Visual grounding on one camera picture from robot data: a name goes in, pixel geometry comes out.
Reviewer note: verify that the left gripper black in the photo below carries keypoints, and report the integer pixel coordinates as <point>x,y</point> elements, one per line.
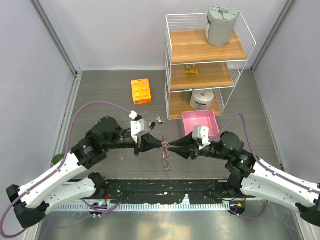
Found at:
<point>145,143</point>

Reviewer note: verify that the green lime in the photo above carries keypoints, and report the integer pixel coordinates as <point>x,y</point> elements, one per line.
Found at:
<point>57,158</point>

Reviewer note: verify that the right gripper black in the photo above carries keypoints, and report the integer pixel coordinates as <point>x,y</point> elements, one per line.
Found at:
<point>185,150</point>

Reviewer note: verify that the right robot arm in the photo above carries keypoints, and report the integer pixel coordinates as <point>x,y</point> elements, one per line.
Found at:
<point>253,177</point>

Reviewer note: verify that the black tag key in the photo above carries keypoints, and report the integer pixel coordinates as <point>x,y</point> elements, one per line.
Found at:
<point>152,125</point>

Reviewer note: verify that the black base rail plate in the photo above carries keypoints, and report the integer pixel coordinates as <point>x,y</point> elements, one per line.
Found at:
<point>169,192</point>

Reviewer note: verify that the pink open box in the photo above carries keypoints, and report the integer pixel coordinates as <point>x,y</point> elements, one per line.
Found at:
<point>205,118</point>

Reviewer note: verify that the metal keyring holder red grip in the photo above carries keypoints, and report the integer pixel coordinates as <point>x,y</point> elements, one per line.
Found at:
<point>165,154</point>

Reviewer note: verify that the white slotted cable duct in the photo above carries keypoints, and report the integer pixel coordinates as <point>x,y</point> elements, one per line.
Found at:
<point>185,206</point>

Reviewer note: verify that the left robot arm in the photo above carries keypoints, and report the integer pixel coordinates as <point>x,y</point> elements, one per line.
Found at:
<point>34,200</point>

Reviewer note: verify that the white wire shelf rack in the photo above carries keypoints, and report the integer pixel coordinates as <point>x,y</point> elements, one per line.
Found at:
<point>219,67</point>

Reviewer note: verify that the yellow snack packet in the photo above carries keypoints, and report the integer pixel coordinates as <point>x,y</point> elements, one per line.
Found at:
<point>191,69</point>

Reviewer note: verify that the white paper roll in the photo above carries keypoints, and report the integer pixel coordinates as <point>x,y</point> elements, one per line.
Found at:
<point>201,100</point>

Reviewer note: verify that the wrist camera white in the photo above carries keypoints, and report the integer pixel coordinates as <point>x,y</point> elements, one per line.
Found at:
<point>201,135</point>
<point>138,126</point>

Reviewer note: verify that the grey wrapped paper roll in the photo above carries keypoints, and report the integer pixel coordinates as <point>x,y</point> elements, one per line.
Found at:
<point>220,23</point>

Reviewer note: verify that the orange cardboard box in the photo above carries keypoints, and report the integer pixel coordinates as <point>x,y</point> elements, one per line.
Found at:
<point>141,91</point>

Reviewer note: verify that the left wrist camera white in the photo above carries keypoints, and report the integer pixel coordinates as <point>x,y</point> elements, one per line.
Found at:
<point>138,126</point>

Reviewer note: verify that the grey can on shelf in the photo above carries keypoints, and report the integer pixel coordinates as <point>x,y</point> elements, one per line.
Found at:
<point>186,95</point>

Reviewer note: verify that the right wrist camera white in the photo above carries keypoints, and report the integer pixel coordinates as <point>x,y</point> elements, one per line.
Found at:
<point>201,135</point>

